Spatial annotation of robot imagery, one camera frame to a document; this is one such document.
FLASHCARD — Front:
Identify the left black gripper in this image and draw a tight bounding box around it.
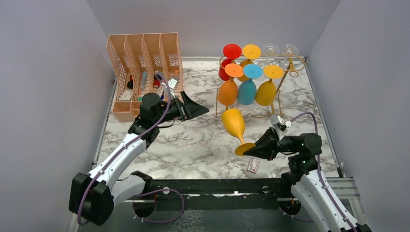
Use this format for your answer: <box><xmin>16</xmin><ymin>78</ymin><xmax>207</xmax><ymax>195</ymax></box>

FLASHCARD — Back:
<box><xmin>154</xmin><ymin>91</ymin><xmax>209</xmax><ymax>125</ymax></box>

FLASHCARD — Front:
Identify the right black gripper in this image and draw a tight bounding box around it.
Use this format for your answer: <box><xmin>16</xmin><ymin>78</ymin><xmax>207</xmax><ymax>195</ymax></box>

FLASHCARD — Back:
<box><xmin>243</xmin><ymin>126</ymin><xmax>300</xmax><ymax>160</ymax></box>

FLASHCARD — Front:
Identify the yellow wine glass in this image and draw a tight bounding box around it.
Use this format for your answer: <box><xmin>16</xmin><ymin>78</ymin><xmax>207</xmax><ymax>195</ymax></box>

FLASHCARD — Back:
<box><xmin>255</xmin><ymin>65</ymin><xmax>284</xmax><ymax>106</ymax></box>
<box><xmin>239</xmin><ymin>44</ymin><xmax>262</xmax><ymax>68</ymax></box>
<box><xmin>221</xmin><ymin>109</ymin><xmax>255</xmax><ymax>156</ymax></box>

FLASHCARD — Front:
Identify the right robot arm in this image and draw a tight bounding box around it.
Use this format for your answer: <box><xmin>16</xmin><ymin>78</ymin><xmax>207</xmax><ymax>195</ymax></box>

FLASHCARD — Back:
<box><xmin>235</xmin><ymin>128</ymin><xmax>371</xmax><ymax>232</ymax></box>

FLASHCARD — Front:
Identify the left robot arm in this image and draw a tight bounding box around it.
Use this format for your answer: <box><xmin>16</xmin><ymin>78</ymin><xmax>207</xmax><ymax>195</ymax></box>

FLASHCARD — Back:
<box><xmin>68</xmin><ymin>91</ymin><xmax>209</xmax><ymax>226</ymax></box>

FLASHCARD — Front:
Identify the orange wine glass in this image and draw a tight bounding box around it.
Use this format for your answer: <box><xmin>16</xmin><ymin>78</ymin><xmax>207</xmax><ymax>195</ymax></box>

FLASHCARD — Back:
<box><xmin>217</xmin><ymin>63</ymin><xmax>243</xmax><ymax>106</ymax></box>

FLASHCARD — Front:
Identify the blue wine glass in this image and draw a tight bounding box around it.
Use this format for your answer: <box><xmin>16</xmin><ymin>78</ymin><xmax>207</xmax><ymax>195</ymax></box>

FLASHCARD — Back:
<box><xmin>237</xmin><ymin>64</ymin><xmax>263</xmax><ymax>105</ymax></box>

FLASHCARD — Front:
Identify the red wine glass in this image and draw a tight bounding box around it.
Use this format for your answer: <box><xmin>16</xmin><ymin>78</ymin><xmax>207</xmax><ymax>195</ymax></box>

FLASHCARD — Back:
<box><xmin>219</xmin><ymin>43</ymin><xmax>242</xmax><ymax>81</ymax></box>

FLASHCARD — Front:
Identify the clear wine glass right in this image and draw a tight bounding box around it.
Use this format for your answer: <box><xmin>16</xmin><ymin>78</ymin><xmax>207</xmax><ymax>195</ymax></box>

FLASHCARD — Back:
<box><xmin>281</xmin><ymin>44</ymin><xmax>299</xmax><ymax>67</ymax></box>

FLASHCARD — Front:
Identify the clear wine glass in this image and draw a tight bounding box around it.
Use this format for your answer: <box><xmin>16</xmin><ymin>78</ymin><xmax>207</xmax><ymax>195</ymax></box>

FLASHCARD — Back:
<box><xmin>281</xmin><ymin>44</ymin><xmax>299</xmax><ymax>67</ymax></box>
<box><xmin>257</xmin><ymin>44</ymin><xmax>280</xmax><ymax>69</ymax></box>

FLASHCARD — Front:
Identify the clear wine glass left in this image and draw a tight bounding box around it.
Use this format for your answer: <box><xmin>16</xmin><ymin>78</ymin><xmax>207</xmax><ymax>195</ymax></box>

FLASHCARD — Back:
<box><xmin>257</xmin><ymin>44</ymin><xmax>280</xmax><ymax>69</ymax></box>

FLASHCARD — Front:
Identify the small red white card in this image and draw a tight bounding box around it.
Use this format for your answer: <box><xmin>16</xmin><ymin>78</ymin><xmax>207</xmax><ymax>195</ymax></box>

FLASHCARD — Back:
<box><xmin>247</xmin><ymin>157</ymin><xmax>259</xmax><ymax>174</ymax></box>

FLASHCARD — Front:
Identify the red black marker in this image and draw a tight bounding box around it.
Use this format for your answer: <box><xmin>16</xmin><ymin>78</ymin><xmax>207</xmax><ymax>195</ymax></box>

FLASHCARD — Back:
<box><xmin>153</xmin><ymin>79</ymin><xmax>161</xmax><ymax>88</ymax></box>

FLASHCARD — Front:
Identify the peach plastic file organizer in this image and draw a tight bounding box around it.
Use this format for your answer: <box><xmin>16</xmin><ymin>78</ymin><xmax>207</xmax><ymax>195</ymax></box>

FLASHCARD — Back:
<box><xmin>106</xmin><ymin>32</ymin><xmax>184</xmax><ymax>122</ymax></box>

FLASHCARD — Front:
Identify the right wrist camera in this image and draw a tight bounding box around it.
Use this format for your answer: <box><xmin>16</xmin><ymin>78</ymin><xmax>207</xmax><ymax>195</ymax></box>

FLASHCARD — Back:
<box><xmin>269</xmin><ymin>115</ymin><xmax>292</xmax><ymax>133</ymax></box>

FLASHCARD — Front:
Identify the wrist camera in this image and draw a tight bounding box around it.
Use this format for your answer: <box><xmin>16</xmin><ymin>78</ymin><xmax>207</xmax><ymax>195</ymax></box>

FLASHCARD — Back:
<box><xmin>269</xmin><ymin>115</ymin><xmax>292</xmax><ymax>133</ymax></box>
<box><xmin>161</xmin><ymin>78</ymin><xmax>177</xmax><ymax>98</ymax></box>

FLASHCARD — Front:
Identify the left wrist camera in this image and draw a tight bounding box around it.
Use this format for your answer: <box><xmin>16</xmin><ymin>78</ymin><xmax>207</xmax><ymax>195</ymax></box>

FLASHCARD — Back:
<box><xmin>161</xmin><ymin>78</ymin><xmax>177</xmax><ymax>98</ymax></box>

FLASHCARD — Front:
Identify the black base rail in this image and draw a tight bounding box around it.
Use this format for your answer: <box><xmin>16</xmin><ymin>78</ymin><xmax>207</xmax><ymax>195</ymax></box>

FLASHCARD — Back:
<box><xmin>105</xmin><ymin>178</ymin><xmax>356</xmax><ymax>212</ymax></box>

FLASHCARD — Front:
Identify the gold wire glass rack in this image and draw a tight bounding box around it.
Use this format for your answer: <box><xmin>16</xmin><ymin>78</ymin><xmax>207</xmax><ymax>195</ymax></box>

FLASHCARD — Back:
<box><xmin>216</xmin><ymin>55</ymin><xmax>306</xmax><ymax>118</ymax></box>

